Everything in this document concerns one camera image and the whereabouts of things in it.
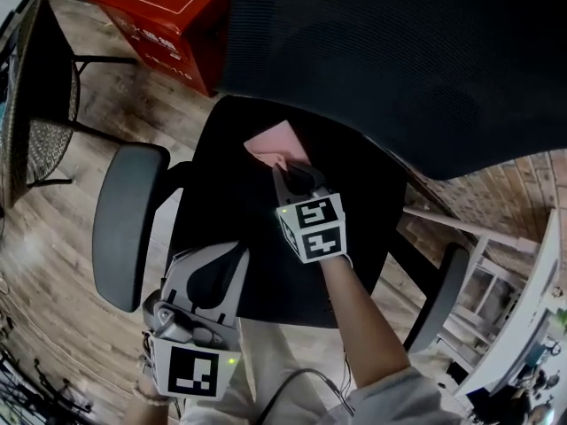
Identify black cable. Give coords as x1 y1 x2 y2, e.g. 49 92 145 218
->
255 367 356 425

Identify dark grey chair armrest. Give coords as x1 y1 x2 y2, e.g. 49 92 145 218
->
92 143 173 314
404 243 471 354

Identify person's left forearm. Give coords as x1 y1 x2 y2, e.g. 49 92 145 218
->
127 382 179 425

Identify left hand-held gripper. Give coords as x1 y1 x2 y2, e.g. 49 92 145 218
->
141 241 252 402

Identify person's right forearm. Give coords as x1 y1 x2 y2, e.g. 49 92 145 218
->
318 256 412 392

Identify woven wicker chair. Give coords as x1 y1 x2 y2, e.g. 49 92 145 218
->
0 0 139 213

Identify person's white trousers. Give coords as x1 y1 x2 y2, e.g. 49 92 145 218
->
237 318 347 416

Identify white bead bracelet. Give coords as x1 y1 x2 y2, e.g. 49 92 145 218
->
132 380 173 407

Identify red printed box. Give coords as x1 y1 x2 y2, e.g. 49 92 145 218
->
85 0 235 100

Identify pink cloth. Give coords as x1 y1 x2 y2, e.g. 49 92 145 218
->
243 120 312 173

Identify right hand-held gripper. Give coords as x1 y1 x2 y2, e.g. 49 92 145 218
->
270 161 348 266

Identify white table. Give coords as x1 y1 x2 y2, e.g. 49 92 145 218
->
402 205 567 398

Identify black office chair seat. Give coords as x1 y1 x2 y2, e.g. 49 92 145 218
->
169 95 409 330

